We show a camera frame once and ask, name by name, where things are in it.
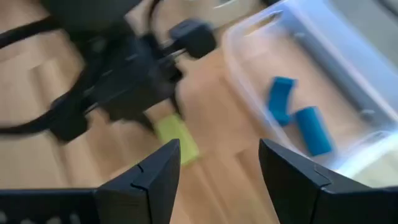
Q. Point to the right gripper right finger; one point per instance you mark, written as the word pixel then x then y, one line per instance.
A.
pixel 295 186

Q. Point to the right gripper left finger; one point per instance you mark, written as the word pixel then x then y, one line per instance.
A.
pixel 149 193

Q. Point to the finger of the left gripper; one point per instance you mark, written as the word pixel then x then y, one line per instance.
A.
pixel 182 39
pixel 203 39

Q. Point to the dark blue rectangular block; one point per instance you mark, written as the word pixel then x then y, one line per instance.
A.
pixel 312 130

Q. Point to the green rectangular block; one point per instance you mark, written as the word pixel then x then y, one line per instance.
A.
pixel 175 137

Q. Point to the dark blue arch block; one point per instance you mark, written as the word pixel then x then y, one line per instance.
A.
pixel 280 99

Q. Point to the clear plastic bin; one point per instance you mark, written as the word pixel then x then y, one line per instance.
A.
pixel 248 62

